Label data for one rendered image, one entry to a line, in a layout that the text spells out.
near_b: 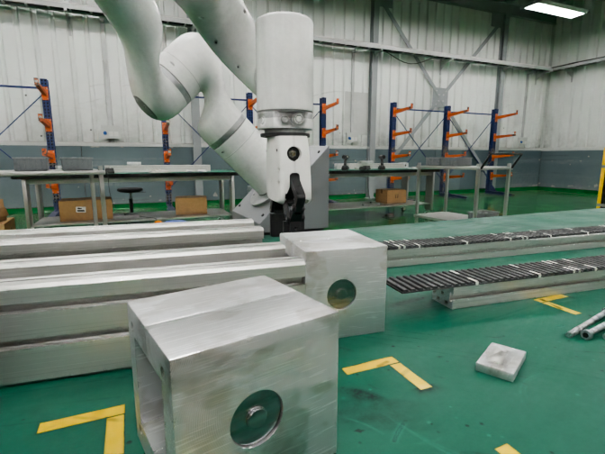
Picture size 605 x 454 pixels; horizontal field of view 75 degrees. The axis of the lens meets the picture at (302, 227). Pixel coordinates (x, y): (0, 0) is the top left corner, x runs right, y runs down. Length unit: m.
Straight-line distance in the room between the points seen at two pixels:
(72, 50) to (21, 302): 8.01
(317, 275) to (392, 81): 9.76
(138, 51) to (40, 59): 7.44
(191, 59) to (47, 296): 0.74
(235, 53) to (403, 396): 0.55
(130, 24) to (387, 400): 0.80
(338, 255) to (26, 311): 0.27
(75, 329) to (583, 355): 0.46
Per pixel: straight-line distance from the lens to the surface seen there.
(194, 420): 0.22
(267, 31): 0.60
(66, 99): 8.19
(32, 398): 0.39
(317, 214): 1.03
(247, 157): 1.02
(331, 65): 9.36
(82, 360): 0.40
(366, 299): 0.42
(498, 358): 0.41
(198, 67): 1.02
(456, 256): 0.76
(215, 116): 1.01
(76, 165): 3.44
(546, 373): 0.42
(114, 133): 8.01
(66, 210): 5.37
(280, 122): 0.57
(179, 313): 0.25
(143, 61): 0.95
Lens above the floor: 0.96
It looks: 10 degrees down
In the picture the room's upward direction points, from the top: straight up
